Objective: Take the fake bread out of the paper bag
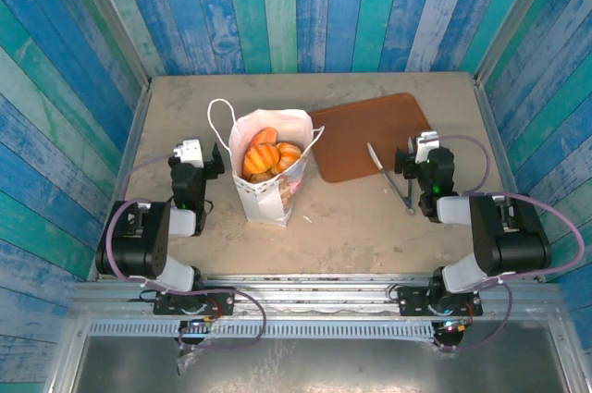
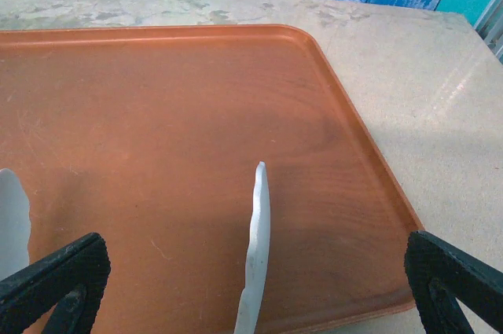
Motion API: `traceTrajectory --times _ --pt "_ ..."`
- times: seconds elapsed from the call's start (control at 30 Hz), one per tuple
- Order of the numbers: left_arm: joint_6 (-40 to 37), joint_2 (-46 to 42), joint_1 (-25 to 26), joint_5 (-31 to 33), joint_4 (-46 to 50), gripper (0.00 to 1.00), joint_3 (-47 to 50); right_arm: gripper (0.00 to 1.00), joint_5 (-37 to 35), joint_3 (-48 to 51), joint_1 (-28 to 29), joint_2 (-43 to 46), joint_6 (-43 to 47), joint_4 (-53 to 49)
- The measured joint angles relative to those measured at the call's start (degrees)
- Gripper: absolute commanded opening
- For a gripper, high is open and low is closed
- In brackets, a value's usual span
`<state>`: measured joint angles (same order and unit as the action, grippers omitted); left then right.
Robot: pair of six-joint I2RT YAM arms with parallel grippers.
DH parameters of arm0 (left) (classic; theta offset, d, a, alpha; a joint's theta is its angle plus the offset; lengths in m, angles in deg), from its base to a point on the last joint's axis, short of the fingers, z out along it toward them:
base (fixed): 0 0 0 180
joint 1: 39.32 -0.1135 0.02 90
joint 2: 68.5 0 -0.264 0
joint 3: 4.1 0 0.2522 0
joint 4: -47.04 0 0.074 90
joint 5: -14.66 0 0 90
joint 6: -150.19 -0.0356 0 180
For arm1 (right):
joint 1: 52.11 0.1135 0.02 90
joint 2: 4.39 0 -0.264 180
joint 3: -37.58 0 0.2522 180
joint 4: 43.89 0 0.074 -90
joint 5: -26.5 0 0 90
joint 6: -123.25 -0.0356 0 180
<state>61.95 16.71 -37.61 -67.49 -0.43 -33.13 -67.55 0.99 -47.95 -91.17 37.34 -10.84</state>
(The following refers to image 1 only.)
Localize metal tongs with white tips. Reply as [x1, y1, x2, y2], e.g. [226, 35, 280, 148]
[365, 141, 416, 216]

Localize printed white paper bag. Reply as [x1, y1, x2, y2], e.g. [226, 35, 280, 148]
[206, 97, 326, 228]

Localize brown plastic tray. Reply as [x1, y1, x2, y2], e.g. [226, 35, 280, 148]
[307, 92, 434, 184]

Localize grey metal sheet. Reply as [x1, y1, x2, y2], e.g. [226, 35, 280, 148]
[68, 335, 573, 393]

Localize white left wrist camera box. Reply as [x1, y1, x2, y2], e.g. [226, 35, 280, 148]
[173, 137, 204, 168]

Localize aluminium table edge rail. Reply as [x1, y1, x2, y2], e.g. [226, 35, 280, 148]
[471, 73, 548, 283]
[87, 85, 154, 281]

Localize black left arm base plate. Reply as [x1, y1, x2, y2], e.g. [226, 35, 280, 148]
[152, 286, 236, 317]

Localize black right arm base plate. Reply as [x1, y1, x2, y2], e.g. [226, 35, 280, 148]
[396, 285, 484, 318]

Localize small circuit board with wires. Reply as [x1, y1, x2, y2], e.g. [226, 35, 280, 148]
[179, 317, 217, 335]
[437, 318, 469, 335]

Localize aluminium mounting rail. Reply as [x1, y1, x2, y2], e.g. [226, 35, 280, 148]
[73, 274, 563, 320]

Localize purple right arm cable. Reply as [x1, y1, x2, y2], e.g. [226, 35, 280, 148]
[434, 133, 586, 353]

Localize aluminium frame post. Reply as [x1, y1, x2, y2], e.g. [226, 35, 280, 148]
[472, 0, 564, 84]
[64, 0, 153, 92]

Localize white slotted cable duct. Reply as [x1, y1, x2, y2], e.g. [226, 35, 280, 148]
[86, 320, 437, 339]

